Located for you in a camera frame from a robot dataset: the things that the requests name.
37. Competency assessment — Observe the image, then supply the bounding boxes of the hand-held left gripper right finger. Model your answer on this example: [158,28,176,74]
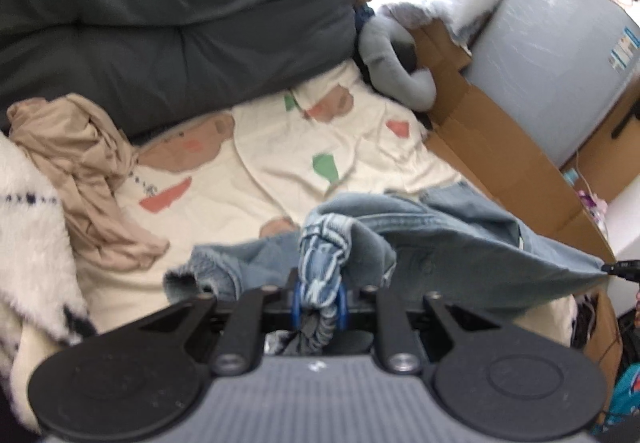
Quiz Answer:
[337,287,503,374]

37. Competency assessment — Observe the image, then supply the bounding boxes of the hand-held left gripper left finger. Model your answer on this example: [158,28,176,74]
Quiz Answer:
[127,269,302,376]

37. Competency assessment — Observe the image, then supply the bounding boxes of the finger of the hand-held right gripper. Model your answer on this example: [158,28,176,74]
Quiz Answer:
[602,260,640,279]

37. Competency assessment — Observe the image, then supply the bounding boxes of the light blue jeans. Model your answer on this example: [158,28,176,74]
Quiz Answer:
[164,190,608,356]

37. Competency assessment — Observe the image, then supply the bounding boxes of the teal printed cloth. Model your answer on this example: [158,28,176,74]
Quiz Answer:
[612,363,640,419]

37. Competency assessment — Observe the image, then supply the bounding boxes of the cream printed bed sheet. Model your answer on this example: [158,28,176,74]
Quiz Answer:
[75,60,576,339]

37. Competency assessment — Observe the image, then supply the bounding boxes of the brown cardboard box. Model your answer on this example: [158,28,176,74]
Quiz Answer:
[410,18,640,374]

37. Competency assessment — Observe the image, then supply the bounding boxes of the beige crumpled garment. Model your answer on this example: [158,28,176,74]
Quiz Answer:
[6,93,171,274]

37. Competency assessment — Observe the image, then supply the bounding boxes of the grey plush toy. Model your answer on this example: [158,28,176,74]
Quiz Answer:
[357,3,436,111]

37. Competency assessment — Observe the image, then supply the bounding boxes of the white fluffy blanket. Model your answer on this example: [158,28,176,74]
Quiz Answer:
[0,130,96,424]

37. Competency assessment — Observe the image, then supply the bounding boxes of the dark grey duvet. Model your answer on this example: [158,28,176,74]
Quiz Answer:
[0,0,363,139]

